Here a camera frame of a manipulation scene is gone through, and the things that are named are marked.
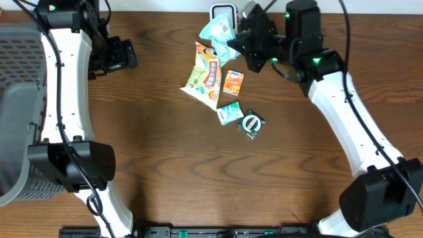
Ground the teal snack packet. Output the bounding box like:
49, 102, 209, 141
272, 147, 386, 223
199, 13, 241, 66

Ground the orange small box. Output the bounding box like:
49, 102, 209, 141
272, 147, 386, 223
223, 70, 244, 96

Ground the yellow snack bag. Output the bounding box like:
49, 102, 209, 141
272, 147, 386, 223
180, 42, 221, 111

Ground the light teal small packet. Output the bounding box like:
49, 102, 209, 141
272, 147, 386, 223
216, 102, 244, 126

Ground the dark green round-label packet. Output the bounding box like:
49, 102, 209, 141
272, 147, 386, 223
238, 110, 266, 139

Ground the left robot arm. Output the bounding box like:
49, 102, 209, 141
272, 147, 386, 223
28, 0, 143, 237

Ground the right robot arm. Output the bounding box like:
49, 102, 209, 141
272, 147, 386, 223
228, 0, 422, 237

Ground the white barcode scanner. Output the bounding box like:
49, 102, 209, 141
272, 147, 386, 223
209, 3, 238, 33

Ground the grey plastic mesh basket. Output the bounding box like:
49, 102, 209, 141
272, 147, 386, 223
1, 23, 63, 206

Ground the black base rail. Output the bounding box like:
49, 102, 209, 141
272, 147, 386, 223
59, 225, 391, 238

